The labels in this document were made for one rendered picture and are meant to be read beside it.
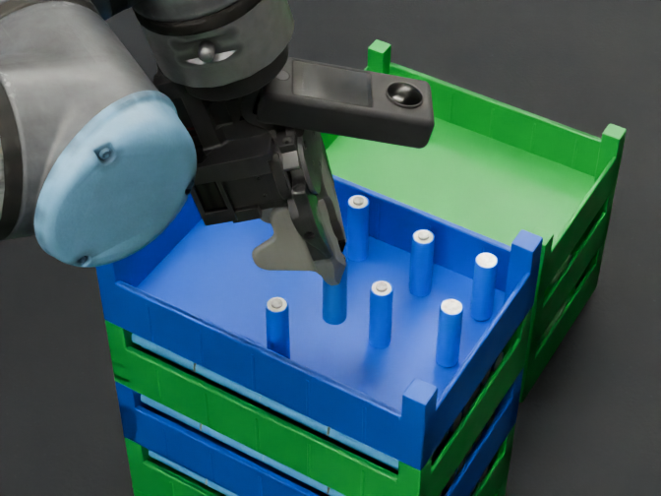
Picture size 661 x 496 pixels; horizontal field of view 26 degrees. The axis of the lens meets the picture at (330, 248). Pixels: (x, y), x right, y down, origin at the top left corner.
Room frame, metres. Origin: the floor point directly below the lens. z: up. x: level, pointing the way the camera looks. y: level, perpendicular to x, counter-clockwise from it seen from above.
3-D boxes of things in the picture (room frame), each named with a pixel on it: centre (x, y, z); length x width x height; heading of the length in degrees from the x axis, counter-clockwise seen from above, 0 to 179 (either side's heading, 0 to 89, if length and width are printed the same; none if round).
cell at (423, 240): (0.83, -0.08, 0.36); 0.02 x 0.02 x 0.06
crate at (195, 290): (0.81, 0.01, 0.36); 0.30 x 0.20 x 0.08; 59
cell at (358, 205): (0.87, -0.02, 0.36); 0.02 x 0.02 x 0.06
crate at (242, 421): (0.81, 0.01, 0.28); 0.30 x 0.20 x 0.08; 59
